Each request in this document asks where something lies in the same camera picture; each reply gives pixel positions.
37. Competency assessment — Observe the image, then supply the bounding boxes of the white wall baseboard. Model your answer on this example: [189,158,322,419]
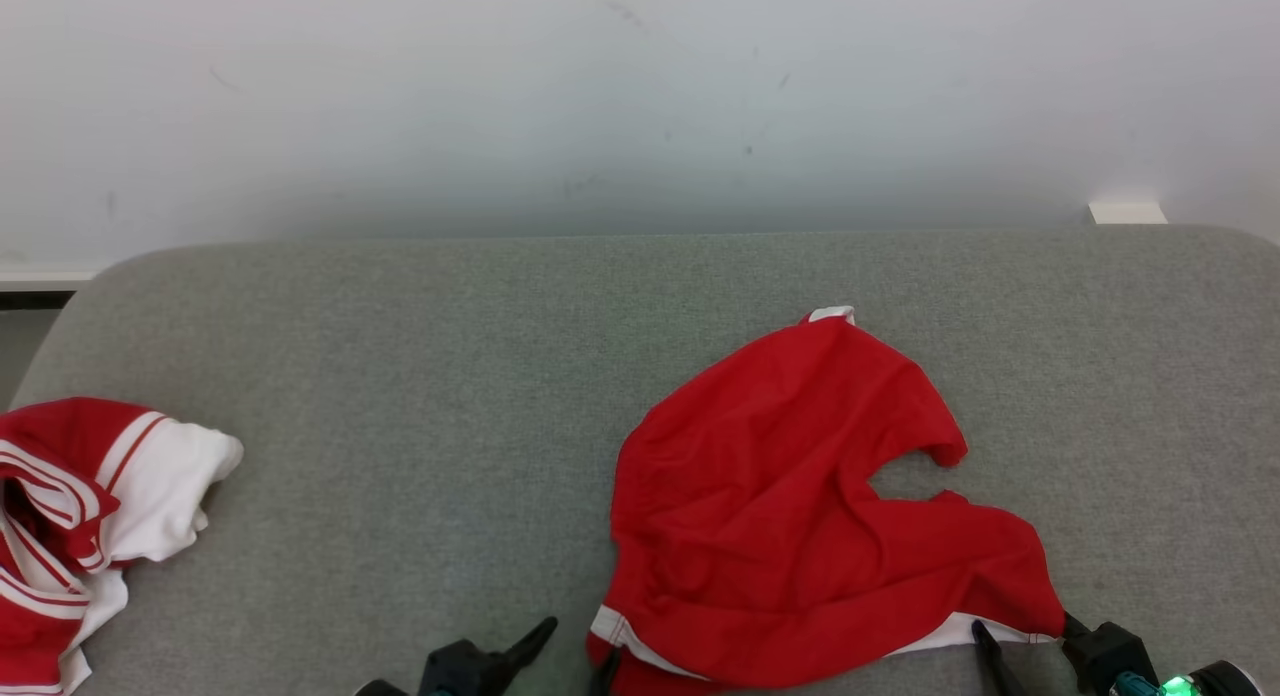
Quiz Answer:
[0,269,103,312]

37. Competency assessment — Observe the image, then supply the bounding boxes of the grey fabric sofa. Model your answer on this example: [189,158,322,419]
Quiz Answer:
[5,226,1280,696]

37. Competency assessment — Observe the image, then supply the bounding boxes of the red shorts white trim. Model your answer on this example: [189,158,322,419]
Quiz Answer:
[586,305,1067,696]

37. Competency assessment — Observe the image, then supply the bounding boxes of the red white basketball jersey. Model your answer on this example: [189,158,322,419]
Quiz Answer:
[0,396,245,696]

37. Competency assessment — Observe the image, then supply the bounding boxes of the small white wall block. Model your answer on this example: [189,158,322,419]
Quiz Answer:
[1088,202,1169,226]

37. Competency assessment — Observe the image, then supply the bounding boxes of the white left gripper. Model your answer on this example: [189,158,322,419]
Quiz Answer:
[353,616,623,696]

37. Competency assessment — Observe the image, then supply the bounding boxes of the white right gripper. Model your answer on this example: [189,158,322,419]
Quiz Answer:
[972,611,1264,696]

